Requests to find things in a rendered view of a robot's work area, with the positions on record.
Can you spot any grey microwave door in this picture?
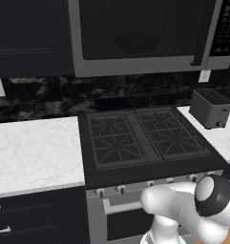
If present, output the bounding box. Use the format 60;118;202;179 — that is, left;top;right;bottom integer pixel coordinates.
67;0;223;78

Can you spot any dark upper cupboard door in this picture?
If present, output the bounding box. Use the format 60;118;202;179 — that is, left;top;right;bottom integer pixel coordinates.
0;0;75;79

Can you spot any grey microwave oven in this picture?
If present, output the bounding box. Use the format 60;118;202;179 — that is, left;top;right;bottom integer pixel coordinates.
67;0;230;78

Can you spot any black gas hob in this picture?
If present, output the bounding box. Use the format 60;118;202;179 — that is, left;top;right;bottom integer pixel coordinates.
76;105;230;191

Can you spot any grey toaster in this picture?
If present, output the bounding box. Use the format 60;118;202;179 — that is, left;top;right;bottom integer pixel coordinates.
188;88;230;130

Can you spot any dark drawer front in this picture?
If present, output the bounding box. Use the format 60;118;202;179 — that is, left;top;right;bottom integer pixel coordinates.
0;216;91;244
0;186;88;221

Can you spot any silver oven door handle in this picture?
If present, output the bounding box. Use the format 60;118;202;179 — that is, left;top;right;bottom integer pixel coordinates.
102;197;147;215

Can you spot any dark microwave door handle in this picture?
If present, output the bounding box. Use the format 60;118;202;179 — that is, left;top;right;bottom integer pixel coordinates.
190;0;218;67

